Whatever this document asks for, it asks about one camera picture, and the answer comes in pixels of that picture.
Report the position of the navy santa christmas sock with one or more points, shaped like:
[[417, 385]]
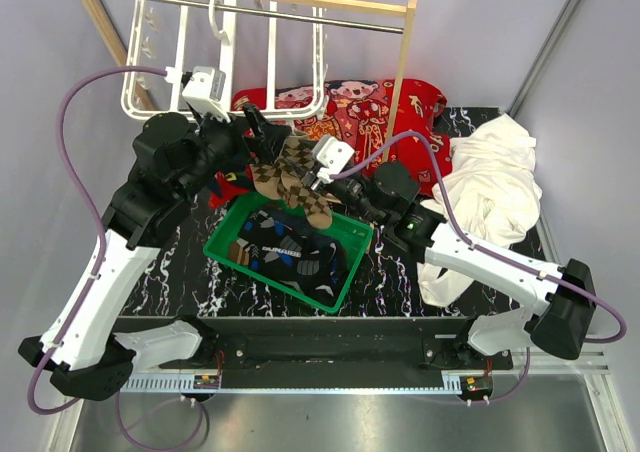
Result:
[[226, 186]]

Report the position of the white crumpled cloth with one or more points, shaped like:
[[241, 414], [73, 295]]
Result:
[[491, 187]]

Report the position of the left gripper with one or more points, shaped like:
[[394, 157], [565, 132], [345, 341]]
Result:
[[267, 142]]

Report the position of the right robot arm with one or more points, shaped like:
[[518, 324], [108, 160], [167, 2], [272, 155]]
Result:
[[556, 303]]

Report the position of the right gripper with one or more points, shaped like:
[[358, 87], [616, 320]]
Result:
[[321, 186]]

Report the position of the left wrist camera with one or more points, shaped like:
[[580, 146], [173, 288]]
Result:
[[202, 91]]

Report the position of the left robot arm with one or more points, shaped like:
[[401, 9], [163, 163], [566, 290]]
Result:
[[175, 160]]

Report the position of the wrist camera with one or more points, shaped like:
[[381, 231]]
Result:
[[202, 91], [332, 155]]

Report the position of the wooden clothes rack frame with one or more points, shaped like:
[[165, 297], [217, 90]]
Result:
[[400, 72]]

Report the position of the black base crossbar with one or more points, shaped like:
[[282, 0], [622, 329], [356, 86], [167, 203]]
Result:
[[434, 343]]

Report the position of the white plastic clip hanger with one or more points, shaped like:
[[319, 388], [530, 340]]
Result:
[[296, 104]]

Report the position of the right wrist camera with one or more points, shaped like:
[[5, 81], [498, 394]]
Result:
[[332, 155]]

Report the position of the black grey sports sock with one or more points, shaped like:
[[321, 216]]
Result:
[[323, 288]]

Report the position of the black blue sports sock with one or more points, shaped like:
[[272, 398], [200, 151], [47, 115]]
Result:
[[282, 247]]

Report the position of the beige argyle sock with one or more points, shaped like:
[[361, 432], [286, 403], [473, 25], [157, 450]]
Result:
[[283, 181]]

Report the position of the green plastic basket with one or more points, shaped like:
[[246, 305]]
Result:
[[353, 235]]

